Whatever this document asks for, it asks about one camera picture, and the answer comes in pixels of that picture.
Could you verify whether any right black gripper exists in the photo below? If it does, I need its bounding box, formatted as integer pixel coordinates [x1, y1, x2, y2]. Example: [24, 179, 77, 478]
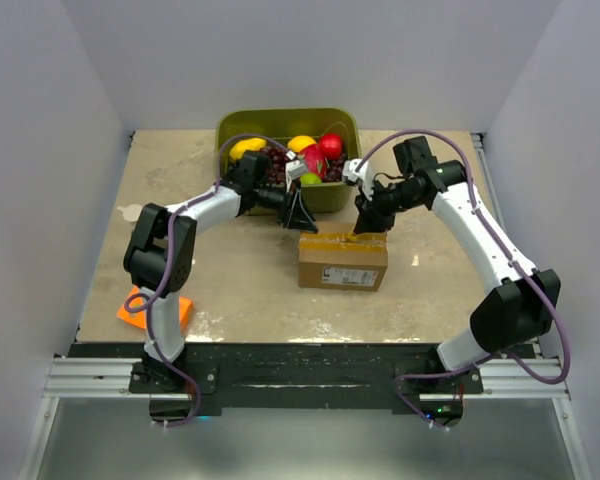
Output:
[357, 178, 424, 233]

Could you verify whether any yellow mango fruit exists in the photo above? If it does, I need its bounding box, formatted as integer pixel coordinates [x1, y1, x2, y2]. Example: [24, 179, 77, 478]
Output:
[229, 137, 267, 163]

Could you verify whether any yellow lemon fruit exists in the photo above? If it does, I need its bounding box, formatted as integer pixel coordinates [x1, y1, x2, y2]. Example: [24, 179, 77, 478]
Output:
[287, 135, 316, 153]

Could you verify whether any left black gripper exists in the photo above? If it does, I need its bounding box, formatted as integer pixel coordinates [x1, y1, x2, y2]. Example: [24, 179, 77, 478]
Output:
[253, 180, 317, 234]

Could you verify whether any orange patterned block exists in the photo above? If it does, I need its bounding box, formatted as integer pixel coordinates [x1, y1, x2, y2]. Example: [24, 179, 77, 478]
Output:
[116, 286, 194, 333]

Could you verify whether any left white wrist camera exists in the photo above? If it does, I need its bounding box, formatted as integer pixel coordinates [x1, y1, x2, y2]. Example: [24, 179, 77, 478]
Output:
[285, 150, 309, 192]

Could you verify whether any green lime fruit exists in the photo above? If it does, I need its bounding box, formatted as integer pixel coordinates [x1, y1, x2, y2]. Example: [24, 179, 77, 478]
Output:
[300, 172, 322, 185]

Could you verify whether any olive green plastic bin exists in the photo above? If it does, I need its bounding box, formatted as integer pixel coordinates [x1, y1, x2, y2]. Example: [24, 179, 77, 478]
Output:
[215, 107, 361, 213]

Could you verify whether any red apple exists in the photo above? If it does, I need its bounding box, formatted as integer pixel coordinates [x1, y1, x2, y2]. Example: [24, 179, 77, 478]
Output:
[318, 133, 343, 161]

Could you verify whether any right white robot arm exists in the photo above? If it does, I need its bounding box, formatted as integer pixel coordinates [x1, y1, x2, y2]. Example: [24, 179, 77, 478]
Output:
[342, 130, 563, 393]

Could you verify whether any red grape bunch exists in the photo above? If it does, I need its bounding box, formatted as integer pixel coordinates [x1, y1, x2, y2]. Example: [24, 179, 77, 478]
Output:
[258, 145, 297, 187]

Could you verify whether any bottle with beige cap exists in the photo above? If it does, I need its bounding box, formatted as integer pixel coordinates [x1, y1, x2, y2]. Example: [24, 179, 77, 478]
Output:
[117, 204, 142, 223]

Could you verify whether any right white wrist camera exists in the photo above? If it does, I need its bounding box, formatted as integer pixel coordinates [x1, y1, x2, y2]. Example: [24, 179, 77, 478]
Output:
[342, 159, 375, 201]

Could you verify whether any brown taped cardboard box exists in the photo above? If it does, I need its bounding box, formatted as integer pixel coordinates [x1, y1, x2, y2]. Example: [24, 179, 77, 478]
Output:
[298, 222, 388, 292]

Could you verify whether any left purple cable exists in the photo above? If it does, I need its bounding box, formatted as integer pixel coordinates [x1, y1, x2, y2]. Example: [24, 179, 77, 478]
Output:
[122, 132, 294, 429]

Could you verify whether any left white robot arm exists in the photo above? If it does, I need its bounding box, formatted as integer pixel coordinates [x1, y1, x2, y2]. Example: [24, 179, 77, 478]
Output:
[123, 150, 317, 392]

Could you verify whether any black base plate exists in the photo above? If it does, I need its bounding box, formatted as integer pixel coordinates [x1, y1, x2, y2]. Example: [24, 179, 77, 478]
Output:
[68, 340, 486, 416]

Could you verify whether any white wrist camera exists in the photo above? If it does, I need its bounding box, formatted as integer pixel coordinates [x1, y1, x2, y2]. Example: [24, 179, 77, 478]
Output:
[285, 150, 309, 192]
[342, 159, 375, 201]

